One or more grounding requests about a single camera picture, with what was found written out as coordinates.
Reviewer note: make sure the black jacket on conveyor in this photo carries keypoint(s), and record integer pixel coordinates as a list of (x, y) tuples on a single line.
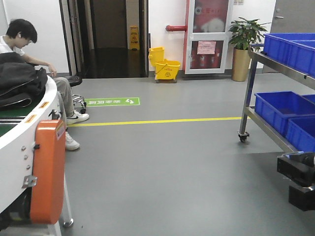
[(20, 82)]

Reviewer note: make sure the blue bin cart lower shelf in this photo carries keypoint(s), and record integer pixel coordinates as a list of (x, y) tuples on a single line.
[(276, 108)]

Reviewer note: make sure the blue bin cart top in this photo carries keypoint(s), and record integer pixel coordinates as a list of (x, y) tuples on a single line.
[(296, 50)]

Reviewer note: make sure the black round stool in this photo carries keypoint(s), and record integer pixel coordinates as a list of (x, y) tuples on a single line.
[(75, 80)]

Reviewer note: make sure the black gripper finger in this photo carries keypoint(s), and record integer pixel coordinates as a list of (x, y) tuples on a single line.
[(298, 167), (302, 197)]

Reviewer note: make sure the yellow mop bucket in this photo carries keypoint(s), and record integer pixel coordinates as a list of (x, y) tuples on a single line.
[(165, 70)]

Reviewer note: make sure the seated person white shirt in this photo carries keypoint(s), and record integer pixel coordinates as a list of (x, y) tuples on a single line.
[(21, 33)]

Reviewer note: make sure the yellow wet floor sign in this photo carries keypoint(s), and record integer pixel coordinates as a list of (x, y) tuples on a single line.
[(134, 38)]

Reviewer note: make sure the white curved conveyor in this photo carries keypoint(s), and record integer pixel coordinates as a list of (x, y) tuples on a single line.
[(17, 147)]

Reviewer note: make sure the red fire hose cabinet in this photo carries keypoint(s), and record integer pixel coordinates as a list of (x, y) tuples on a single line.
[(206, 36)]

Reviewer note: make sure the orange conveyor motor cover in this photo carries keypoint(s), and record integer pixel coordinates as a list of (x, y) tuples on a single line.
[(48, 167)]

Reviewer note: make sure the potted plant gold pot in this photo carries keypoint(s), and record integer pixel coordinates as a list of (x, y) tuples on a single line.
[(244, 33)]

